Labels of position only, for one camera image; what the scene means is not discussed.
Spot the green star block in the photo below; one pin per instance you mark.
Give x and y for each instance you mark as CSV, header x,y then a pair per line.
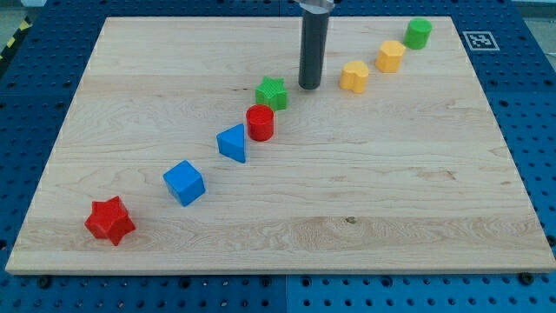
x,y
272,92

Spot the wooden board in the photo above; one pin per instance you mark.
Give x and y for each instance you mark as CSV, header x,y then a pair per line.
x,y
411,176

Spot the red star block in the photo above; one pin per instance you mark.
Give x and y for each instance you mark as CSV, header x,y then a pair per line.
x,y
109,220

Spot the red cylinder block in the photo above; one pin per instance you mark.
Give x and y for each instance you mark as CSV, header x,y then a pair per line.
x,y
260,120

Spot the blue triangle block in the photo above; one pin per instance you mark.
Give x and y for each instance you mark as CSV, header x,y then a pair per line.
x,y
231,143

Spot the blue cube block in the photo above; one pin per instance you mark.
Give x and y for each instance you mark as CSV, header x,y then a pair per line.
x,y
184,182

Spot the yellow heart block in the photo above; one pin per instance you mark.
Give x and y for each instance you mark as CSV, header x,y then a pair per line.
x,y
354,76

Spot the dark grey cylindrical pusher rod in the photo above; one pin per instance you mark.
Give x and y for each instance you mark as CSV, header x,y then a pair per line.
x,y
314,31

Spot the yellow hexagon block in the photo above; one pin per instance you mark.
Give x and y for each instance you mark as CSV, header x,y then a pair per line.
x,y
390,56

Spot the green cylinder block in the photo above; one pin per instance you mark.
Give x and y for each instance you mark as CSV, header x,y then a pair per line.
x,y
417,33

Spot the white fiducial marker tag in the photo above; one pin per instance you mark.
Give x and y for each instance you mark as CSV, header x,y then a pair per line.
x,y
479,40

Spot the silver rod mount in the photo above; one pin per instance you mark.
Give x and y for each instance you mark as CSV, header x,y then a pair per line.
x,y
317,6

